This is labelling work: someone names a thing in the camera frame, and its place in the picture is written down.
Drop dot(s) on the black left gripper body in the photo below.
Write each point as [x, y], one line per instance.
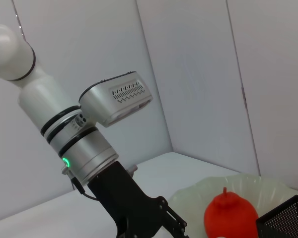
[129, 205]

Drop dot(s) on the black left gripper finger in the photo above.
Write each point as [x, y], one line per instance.
[177, 225]

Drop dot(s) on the red-orange toy orange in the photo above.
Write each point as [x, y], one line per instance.
[228, 215]

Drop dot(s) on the pale green glass fruit plate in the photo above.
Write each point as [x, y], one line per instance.
[263, 188]

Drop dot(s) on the black mesh pen holder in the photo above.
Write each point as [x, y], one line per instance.
[285, 220]

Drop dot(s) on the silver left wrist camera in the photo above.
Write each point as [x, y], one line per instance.
[109, 104]

